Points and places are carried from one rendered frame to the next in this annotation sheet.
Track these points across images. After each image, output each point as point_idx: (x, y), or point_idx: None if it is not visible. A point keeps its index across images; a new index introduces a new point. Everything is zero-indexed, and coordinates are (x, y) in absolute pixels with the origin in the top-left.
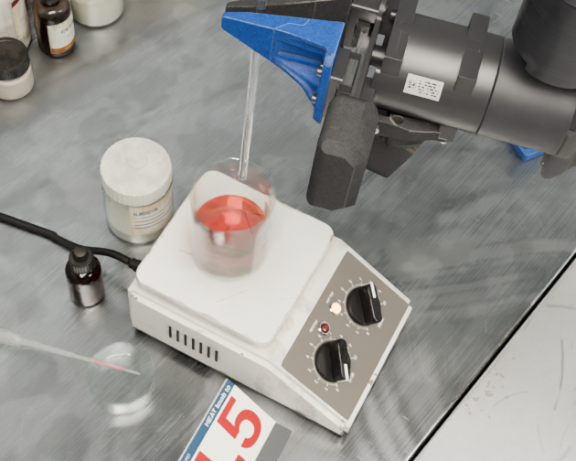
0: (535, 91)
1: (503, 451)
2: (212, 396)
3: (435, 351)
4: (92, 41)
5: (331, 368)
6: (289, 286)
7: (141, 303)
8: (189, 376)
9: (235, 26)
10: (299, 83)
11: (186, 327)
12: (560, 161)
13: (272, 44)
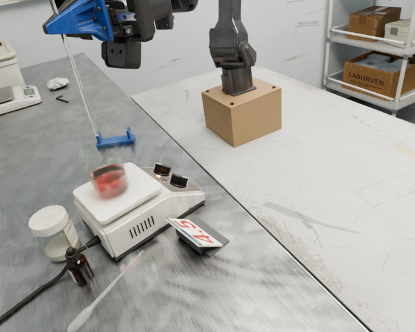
0: None
1: (230, 165)
2: (166, 239)
3: (186, 173)
4: None
5: (180, 183)
6: (143, 176)
7: (112, 231)
8: (152, 246)
9: (55, 26)
10: (94, 31)
11: (136, 218)
12: (170, 16)
13: (74, 21)
